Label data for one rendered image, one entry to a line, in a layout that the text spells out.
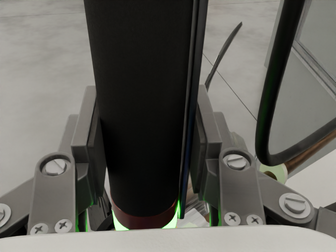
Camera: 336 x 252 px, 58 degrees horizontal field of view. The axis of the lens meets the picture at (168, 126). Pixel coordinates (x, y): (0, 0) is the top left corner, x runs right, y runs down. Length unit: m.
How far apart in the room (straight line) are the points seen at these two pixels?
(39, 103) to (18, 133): 0.42
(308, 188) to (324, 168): 0.04
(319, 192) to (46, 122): 2.36
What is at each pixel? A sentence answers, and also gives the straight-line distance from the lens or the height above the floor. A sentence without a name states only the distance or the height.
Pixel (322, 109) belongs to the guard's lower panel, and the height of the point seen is 0.88.
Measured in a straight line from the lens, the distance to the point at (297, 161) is 0.30.
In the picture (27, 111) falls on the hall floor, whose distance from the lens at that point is 2.87.
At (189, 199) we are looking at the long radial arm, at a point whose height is 1.12.
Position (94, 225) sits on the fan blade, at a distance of 0.73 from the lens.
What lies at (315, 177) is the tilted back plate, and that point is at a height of 1.19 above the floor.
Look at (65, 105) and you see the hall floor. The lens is 2.84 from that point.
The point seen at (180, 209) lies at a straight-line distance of 0.16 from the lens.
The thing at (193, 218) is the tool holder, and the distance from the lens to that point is 0.24.
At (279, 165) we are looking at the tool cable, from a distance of 0.27.
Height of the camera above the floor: 1.58
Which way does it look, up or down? 39 degrees down
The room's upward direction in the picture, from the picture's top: 2 degrees clockwise
